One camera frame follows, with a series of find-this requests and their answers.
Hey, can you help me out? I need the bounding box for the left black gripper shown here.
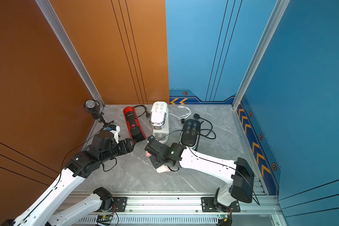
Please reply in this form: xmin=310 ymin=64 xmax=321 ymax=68
xmin=99 ymin=137 xmax=137 ymax=165

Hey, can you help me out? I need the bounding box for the pink towel cloth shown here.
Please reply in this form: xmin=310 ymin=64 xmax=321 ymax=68
xmin=146 ymin=151 xmax=170 ymax=174

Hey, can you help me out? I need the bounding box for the red Nespresso coffee machine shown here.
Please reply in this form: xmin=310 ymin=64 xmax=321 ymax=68
xmin=123 ymin=106 xmax=147 ymax=143

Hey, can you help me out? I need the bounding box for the black coffee machine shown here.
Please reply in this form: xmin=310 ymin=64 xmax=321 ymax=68
xmin=180 ymin=119 xmax=201 ymax=151

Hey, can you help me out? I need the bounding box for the white coffee machine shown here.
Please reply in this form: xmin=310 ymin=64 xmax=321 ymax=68
xmin=150 ymin=101 xmax=170 ymax=144

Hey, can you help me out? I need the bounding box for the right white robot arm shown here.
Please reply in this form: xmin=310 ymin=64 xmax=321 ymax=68
xmin=145 ymin=136 xmax=255 ymax=212

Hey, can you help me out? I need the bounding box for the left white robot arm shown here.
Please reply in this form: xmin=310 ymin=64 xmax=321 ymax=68
xmin=3 ymin=131 xmax=136 ymax=226

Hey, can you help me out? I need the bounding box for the black microphone on tripod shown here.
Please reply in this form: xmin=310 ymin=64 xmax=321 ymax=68
xmin=83 ymin=99 xmax=114 ymax=127

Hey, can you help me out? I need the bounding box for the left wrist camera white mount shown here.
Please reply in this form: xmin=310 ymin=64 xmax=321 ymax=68
xmin=106 ymin=124 xmax=120 ymax=143

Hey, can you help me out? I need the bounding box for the black coiled power cable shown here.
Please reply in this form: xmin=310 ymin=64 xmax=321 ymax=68
xmin=133 ymin=105 xmax=152 ymax=119

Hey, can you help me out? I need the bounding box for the white power cable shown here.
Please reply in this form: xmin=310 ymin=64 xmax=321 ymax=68
xmin=169 ymin=105 xmax=192 ymax=121

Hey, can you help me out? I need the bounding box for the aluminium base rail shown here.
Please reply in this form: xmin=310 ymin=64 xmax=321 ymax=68
xmin=59 ymin=190 xmax=280 ymax=215

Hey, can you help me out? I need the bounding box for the black machine power cable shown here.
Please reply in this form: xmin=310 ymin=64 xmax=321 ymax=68
xmin=193 ymin=112 xmax=217 ymax=140

